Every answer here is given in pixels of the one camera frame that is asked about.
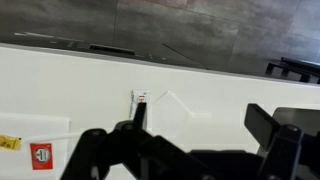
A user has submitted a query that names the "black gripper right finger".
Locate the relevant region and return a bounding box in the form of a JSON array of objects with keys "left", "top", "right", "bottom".
[{"left": 244, "top": 103, "right": 320, "bottom": 180}]

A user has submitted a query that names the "plain white napkin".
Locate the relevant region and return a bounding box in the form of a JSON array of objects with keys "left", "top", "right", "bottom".
[{"left": 146, "top": 89, "right": 249, "bottom": 153}]

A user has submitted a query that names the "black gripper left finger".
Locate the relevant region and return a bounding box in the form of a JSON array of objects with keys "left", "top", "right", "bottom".
[{"left": 59, "top": 101, "right": 214, "bottom": 180}]

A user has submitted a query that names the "white sachet with red print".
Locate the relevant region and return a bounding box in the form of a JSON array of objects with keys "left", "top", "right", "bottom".
[{"left": 129, "top": 88, "right": 150, "bottom": 120}]

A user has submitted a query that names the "white napkin holding two sachets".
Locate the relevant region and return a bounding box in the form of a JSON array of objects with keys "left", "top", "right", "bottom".
[{"left": 0, "top": 112, "right": 84, "bottom": 180}]

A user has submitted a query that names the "yellow sachet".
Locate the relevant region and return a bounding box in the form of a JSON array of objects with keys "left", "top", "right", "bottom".
[{"left": 0, "top": 134, "right": 23, "bottom": 152}]

